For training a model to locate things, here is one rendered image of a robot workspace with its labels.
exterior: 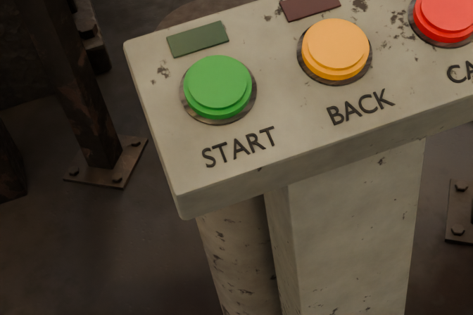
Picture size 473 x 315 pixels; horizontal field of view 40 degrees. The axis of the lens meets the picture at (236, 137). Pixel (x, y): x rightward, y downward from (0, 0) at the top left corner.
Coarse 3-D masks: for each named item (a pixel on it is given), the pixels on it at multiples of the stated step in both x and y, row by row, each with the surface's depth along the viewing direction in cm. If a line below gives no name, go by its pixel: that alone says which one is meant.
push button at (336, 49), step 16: (320, 32) 39; (336, 32) 39; (352, 32) 39; (304, 48) 39; (320, 48) 39; (336, 48) 39; (352, 48) 39; (368, 48) 39; (320, 64) 38; (336, 64) 38; (352, 64) 38
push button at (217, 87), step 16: (208, 64) 38; (224, 64) 38; (240, 64) 39; (192, 80) 38; (208, 80) 38; (224, 80) 38; (240, 80) 38; (192, 96) 38; (208, 96) 37; (224, 96) 37; (240, 96) 37; (208, 112) 37; (224, 112) 37
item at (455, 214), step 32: (32, 0) 91; (64, 0) 95; (32, 32) 96; (64, 32) 96; (64, 64) 99; (64, 96) 105; (96, 96) 108; (96, 128) 109; (96, 160) 116; (128, 160) 117; (448, 224) 100
